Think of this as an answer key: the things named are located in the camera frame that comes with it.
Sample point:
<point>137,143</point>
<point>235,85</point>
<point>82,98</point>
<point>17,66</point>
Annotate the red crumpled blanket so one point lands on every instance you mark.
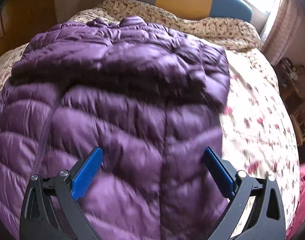
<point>299,216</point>

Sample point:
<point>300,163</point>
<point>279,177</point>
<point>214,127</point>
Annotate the small-floral beige pillow cover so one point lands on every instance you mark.
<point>231,33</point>

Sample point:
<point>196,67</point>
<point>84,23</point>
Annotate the cream floral quilt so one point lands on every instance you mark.
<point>257,133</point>

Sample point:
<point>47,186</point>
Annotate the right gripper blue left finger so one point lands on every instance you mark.
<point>38,218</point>

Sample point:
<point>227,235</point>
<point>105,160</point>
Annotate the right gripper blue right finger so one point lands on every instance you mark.
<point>266,219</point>

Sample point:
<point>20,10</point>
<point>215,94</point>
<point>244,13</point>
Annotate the dark wooden cluttered shelf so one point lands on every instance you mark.
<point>291,82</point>

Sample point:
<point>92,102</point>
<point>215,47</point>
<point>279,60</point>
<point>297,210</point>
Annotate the pink window curtain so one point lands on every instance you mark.
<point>280,29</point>

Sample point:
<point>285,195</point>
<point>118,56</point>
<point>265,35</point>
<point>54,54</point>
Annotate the purple quilted down jacket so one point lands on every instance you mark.
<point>147,95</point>

